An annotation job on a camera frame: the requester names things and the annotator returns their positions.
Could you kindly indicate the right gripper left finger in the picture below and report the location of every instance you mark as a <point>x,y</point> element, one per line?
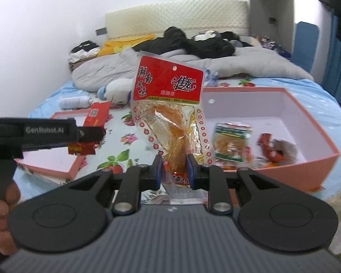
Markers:
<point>132,183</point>

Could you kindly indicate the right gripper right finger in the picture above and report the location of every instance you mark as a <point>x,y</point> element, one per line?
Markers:
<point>211,179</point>

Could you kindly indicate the small red snack packet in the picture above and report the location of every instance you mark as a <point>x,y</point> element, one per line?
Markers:
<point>93,131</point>

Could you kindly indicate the red clear spicy snack packet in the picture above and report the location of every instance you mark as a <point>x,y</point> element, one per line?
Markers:
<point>166,103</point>

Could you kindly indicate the green yellow snack packet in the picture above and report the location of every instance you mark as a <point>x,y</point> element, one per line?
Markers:
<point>230,141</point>

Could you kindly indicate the dark red snack bag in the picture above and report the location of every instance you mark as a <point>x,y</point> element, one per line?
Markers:
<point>269,150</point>

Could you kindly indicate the person's left hand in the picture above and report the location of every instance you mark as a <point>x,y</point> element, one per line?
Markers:
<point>12,197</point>

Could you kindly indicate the snack packets inside box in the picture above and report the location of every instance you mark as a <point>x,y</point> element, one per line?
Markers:
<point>287,150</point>

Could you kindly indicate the pink shallow box lid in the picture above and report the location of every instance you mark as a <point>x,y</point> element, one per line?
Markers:
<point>59,162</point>

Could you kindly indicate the pink deep box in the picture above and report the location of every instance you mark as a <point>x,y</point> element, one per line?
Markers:
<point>276,111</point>

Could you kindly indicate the white spray bottle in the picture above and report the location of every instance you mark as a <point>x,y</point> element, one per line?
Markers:
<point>71,103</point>

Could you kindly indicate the white blue plush toy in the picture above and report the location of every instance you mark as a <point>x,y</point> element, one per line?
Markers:
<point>116,92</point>

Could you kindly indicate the white blue plastic bag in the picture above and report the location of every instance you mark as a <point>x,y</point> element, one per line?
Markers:
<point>210,78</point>

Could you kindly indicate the grey blanket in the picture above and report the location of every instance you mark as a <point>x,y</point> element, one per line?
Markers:
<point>254,61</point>

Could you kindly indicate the folded clothes stack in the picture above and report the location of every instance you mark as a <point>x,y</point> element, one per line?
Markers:
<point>86,49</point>

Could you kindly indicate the black clothes pile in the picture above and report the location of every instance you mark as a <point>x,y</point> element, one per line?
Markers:
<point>221,45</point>

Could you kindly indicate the yellow cloth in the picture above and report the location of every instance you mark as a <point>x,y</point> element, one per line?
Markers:
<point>117,45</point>

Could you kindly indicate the cream quilted headboard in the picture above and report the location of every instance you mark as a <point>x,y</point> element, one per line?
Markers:
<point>191,17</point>

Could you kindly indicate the blue curtain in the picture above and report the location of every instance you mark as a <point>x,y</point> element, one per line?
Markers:
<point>332,77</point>

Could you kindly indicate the blue chair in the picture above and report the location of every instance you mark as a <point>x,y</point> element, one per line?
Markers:
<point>305,45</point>

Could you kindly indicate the grey bedside shelf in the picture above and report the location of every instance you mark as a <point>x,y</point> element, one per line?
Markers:
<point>274,19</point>

